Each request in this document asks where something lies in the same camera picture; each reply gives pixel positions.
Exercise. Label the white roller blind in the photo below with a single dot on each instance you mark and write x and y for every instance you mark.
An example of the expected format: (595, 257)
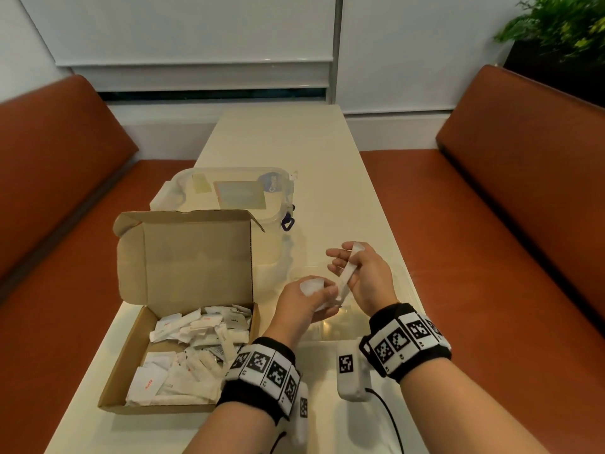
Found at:
(189, 28)

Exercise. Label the pile of white sachets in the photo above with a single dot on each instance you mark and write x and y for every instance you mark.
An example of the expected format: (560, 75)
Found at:
(189, 359)

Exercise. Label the black planter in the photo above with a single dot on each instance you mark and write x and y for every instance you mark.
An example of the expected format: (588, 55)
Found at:
(557, 73)

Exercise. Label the brown cardboard box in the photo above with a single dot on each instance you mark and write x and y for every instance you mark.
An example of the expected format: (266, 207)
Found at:
(189, 260)

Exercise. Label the person's right forearm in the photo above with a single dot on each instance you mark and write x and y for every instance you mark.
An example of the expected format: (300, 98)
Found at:
(463, 411)

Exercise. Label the person's left hand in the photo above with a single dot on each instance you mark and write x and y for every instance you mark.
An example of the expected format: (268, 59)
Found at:
(298, 312)

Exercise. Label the black wristband with marker tiles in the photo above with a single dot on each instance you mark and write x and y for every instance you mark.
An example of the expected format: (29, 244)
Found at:
(406, 340)
(260, 373)

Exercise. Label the green leafy plant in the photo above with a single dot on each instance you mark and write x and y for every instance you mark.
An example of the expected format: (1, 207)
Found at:
(557, 23)

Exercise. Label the clear lidded plastic container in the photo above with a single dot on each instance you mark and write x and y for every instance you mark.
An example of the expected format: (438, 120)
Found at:
(236, 193)

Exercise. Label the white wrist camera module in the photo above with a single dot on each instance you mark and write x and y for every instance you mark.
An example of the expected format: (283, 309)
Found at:
(352, 373)
(301, 411)

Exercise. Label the orange leather bench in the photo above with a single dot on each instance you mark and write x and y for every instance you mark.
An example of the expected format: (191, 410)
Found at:
(510, 222)
(56, 222)

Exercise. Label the grey window frame post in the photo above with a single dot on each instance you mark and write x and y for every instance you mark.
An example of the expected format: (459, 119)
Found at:
(336, 42)

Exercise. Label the person's right hand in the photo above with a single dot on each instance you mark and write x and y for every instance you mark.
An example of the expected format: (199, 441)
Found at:
(373, 278)

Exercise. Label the clear compartment tray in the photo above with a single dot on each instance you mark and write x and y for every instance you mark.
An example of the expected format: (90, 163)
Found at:
(402, 288)

